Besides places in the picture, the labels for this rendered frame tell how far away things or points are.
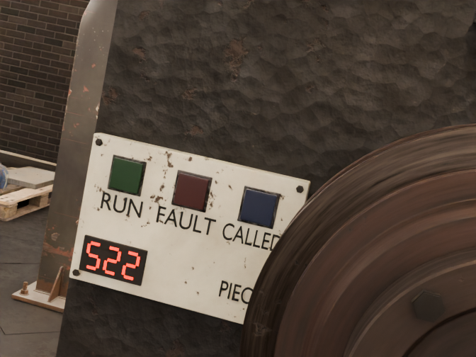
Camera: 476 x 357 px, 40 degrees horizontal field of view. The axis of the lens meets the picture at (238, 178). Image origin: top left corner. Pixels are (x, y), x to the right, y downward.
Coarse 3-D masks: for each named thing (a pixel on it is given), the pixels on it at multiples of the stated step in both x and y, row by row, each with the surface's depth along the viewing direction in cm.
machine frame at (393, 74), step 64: (128, 0) 77; (192, 0) 75; (256, 0) 74; (320, 0) 73; (384, 0) 71; (448, 0) 70; (128, 64) 78; (192, 64) 76; (256, 64) 75; (320, 64) 73; (384, 64) 72; (448, 64) 71; (128, 128) 78; (192, 128) 77; (256, 128) 76; (320, 128) 74; (384, 128) 73; (64, 320) 83; (128, 320) 81; (192, 320) 80
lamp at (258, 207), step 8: (248, 192) 74; (256, 192) 74; (248, 200) 74; (256, 200) 74; (264, 200) 74; (272, 200) 74; (248, 208) 74; (256, 208) 74; (264, 208) 74; (272, 208) 74; (240, 216) 75; (248, 216) 74; (256, 216) 74; (264, 216) 74; (272, 216) 74; (264, 224) 74
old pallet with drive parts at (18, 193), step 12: (12, 168) 590; (0, 192) 494; (12, 192) 552; (24, 192) 508; (36, 192) 516; (48, 192) 534; (0, 204) 470; (12, 204) 475; (36, 204) 523; (48, 204) 540; (0, 216) 471; (12, 216) 481
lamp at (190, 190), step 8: (184, 176) 75; (192, 176) 75; (184, 184) 75; (192, 184) 75; (200, 184) 75; (176, 192) 76; (184, 192) 75; (192, 192) 75; (200, 192) 75; (176, 200) 76; (184, 200) 76; (192, 200) 75; (200, 200) 75; (200, 208) 75
